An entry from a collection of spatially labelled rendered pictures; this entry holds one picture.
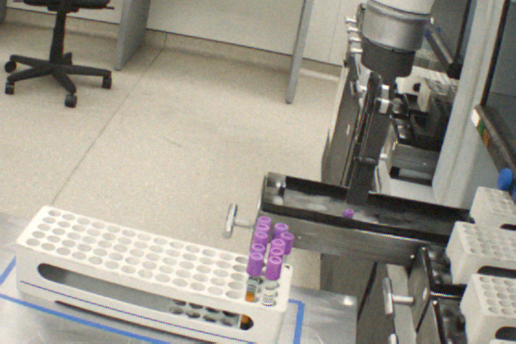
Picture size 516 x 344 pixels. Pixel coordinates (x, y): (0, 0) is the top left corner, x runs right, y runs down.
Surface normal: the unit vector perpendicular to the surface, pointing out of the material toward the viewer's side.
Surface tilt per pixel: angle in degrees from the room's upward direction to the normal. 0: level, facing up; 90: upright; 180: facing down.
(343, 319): 0
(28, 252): 90
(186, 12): 90
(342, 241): 90
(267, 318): 90
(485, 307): 0
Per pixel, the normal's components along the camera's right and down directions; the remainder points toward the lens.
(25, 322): 0.18, -0.91
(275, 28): -0.07, 0.36
